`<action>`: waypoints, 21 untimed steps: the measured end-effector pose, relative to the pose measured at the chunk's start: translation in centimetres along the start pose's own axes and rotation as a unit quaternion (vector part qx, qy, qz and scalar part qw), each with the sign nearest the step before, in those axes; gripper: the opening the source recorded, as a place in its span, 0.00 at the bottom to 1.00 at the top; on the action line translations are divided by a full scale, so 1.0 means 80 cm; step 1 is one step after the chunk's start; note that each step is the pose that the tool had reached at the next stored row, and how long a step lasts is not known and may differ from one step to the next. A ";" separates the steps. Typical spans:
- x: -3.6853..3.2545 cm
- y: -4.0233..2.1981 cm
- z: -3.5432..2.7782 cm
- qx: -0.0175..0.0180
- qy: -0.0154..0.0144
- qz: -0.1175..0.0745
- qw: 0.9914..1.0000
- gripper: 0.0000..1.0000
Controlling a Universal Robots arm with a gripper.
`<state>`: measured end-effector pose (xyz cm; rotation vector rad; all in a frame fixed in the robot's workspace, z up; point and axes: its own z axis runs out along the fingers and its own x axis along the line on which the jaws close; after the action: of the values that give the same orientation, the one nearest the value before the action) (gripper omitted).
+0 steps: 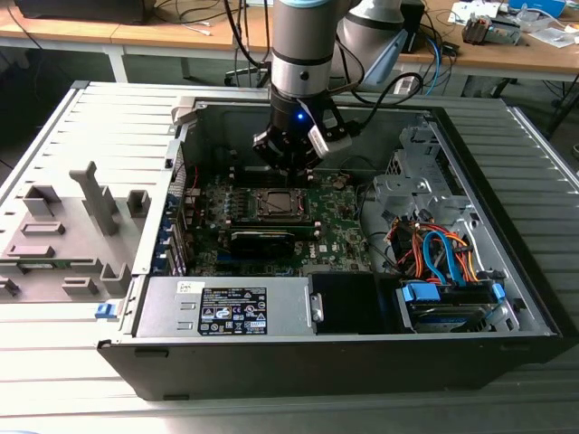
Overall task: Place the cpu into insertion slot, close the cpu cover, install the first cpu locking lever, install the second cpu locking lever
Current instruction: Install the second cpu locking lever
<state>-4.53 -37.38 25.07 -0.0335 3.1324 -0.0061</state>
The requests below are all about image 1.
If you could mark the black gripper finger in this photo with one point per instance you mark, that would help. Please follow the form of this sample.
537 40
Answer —
305 158
271 147

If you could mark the silver CPU chip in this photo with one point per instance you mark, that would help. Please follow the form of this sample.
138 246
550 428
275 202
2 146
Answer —
280 203

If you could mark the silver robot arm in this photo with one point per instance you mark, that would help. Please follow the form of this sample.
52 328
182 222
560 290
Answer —
303 36

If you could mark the copper CPU cooler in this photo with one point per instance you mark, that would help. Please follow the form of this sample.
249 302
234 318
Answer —
475 29

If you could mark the round coin battery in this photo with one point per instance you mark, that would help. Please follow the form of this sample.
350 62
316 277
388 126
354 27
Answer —
340 181

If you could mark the green motherboard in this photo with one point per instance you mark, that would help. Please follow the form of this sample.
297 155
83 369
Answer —
335 226

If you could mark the black graphics card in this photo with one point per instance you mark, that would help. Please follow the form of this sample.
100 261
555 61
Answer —
262 246

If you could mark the metal disk bay cage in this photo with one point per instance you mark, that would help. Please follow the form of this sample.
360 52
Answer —
407 185

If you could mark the black upright box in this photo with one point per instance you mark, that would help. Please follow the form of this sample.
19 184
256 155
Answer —
416 27

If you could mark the grey power supply unit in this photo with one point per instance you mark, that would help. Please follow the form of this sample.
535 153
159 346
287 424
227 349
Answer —
158 312

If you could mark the hard disk in blue carrier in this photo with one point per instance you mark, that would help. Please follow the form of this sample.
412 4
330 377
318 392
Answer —
445 316

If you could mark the black PC case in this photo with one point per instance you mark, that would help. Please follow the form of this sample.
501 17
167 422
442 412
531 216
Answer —
271 370

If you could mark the grey parts rack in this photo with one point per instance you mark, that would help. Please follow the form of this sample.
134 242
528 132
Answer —
68 221

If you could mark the wooden desk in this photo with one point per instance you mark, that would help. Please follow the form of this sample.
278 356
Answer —
68 31
497 56

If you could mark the black desktop box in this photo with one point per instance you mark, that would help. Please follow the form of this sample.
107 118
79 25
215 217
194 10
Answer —
81 11

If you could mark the blue plastic latch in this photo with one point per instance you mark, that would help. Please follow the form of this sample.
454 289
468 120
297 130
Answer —
106 311

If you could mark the grey metal drive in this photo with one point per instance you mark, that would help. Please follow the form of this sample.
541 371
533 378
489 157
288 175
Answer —
504 31

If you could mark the green RAM stick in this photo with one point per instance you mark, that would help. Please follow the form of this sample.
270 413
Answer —
40 265

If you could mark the blue box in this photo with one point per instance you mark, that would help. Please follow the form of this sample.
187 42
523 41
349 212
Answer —
538 6

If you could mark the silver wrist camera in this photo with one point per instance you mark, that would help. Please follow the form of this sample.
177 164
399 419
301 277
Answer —
332 140

